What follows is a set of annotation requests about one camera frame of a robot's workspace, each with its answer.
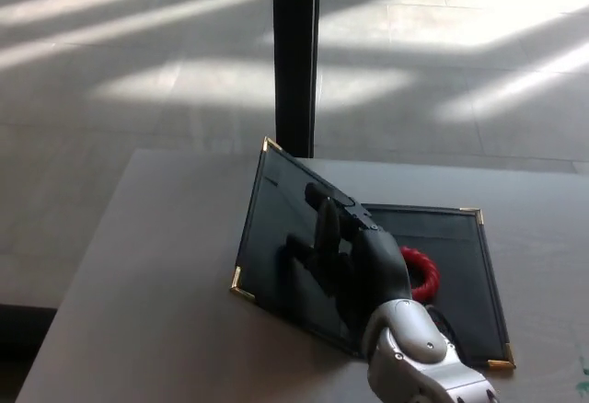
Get black USC diary gold corners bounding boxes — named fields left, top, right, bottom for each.
left=228, top=135, right=517, bottom=372

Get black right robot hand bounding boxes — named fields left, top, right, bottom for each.
left=284, top=182, right=413, bottom=357

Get red twisted ring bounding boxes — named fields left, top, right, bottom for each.
left=398, top=245, right=442, bottom=305

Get black vertical pillar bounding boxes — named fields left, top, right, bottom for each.
left=271, top=0, right=322, bottom=159

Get dark low furniture block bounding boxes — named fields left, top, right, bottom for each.
left=0, top=304, right=58, bottom=403

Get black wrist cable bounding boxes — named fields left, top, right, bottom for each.
left=425, top=304, right=462, bottom=345

